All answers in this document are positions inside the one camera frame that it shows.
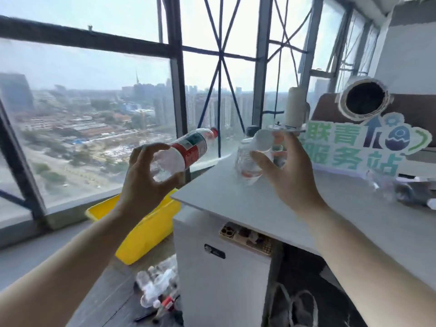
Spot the person's right hand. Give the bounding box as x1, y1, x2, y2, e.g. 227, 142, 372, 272
250, 131, 329, 220

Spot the person's left hand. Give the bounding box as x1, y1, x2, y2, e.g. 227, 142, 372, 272
115, 143, 184, 218

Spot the yellow plastic bin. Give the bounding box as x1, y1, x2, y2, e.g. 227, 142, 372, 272
85, 188, 182, 266

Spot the red green label plastic bottle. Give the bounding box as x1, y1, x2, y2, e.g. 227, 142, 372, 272
149, 127, 218, 183

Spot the bag of bottles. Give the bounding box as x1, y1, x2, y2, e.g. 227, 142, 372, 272
133, 255, 183, 324

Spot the pile of clear bottles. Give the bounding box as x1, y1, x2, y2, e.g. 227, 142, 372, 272
366, 170, 436, 212

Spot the person's left forearm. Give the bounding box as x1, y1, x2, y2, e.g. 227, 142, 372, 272
0, 206, 137, 327

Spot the white round stand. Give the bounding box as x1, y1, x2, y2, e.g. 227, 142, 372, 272
267, 121, 306, 134

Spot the green white standing sign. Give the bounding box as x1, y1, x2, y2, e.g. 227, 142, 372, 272
299, 112, 433, 178

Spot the phone in patterned case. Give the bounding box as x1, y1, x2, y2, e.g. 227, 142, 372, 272
219, 222, 273, 257

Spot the tall cream cylinder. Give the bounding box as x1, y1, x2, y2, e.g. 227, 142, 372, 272
284, 86, 309, 128

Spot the black cabinet lock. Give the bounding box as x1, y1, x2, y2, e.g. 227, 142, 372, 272
204, 244, 226, 259

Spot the white geometric handbag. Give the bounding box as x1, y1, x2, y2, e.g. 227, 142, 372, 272
272, 282, 319, 327

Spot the white drawer cabinet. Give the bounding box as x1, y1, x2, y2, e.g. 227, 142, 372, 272
173, 204, 273, 327

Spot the dark metal window frame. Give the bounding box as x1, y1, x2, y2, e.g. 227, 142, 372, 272
0, 0, 379, 232

